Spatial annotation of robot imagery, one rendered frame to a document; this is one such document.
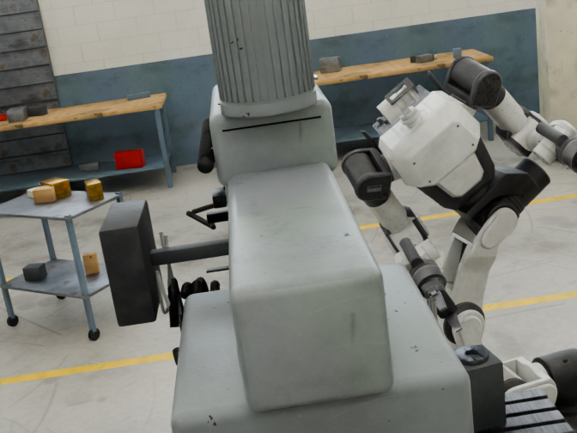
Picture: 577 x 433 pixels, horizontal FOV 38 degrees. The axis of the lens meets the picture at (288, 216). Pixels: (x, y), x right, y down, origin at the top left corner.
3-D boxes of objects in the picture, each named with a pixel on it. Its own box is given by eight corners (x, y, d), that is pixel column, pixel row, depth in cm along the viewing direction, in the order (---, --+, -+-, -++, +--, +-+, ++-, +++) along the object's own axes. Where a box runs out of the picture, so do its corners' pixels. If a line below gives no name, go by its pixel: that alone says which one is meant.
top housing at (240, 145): (220, 143, 224) (210, 82, 219) (318, 129, 225) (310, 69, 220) (218, 191, 179) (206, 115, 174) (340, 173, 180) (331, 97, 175)
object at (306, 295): (238, 241, 199) (225, 159, 193) (332, 227, 200) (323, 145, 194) (245, 418, 123) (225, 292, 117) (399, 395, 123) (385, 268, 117)
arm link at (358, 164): (358, 190, 268) (337, 163, 259) (381, 174, 267) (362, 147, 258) (370, 212, 259) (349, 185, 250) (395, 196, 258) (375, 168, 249)
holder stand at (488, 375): (413, 422, 233) (406, 357, 227) (485, 403, 237) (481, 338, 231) (431, 444, 221) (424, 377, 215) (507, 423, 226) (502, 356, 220)
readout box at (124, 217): (124, 292, 190) (105, 203, 184) (163, 286, 190) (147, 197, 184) (112, 329, 171) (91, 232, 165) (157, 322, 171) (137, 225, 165)
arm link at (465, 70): (468, 100, 262) (446, 74, 254) (488, 77, 261) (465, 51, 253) (490, 113, 253) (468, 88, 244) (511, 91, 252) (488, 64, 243)
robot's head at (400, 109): (391, 125, 252) (373, 104, 249) (417, 102, 251) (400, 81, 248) (397, 131, 246) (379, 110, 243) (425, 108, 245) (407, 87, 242)
